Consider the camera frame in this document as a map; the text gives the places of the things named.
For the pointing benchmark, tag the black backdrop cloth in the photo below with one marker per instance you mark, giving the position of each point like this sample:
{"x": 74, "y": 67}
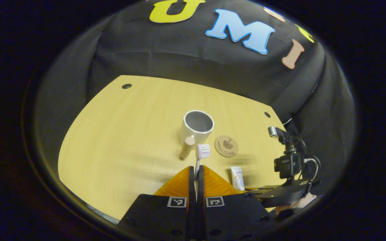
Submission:
{"x": 179, "y": 57}

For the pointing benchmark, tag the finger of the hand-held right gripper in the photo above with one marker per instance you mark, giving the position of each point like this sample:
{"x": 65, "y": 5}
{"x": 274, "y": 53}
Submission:
{"x": 266, "y": 189}

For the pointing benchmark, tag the light wooden desktop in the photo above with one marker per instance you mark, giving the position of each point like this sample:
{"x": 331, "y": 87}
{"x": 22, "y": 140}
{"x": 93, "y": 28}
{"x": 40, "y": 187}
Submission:
{"x": 119, "y": 134}

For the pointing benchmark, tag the pale pink toothbrush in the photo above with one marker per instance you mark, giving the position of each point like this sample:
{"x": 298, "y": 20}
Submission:
{"x": 203, "y": 151}

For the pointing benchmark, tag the round wooden coaster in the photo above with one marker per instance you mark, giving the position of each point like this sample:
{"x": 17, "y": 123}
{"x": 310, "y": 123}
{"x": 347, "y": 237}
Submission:
{"x": 226, "y": 146}

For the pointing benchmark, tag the white toothpaste tube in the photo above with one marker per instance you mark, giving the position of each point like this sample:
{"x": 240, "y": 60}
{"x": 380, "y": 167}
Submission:
{"x": 237, "y": 179}

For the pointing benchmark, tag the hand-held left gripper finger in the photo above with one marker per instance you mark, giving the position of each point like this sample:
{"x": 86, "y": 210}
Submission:
{"x": 200, "y": 190}
{"x": 192, "y": 190}

